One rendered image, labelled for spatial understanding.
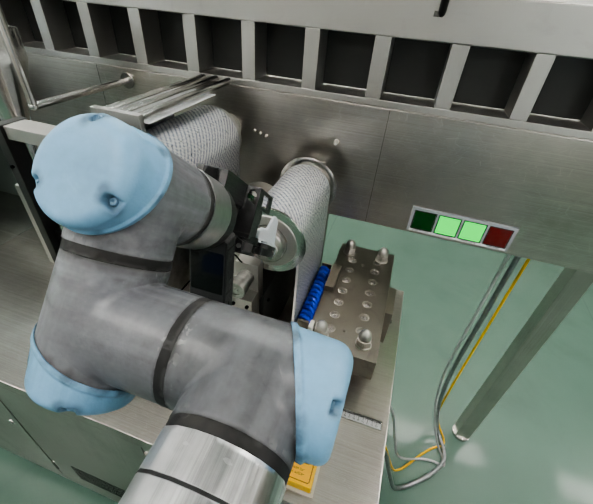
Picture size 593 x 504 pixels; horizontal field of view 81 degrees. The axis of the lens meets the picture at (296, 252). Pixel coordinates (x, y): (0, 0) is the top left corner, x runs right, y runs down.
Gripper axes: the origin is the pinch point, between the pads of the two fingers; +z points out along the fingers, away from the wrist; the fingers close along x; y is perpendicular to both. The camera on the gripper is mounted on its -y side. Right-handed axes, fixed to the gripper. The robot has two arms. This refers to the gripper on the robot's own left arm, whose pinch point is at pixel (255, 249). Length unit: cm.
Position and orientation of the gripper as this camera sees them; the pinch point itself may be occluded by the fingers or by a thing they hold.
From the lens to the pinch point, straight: 55.2
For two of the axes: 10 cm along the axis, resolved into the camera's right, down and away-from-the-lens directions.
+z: 2.0, 0.8, 9.8
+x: -9.5, -2.4, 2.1
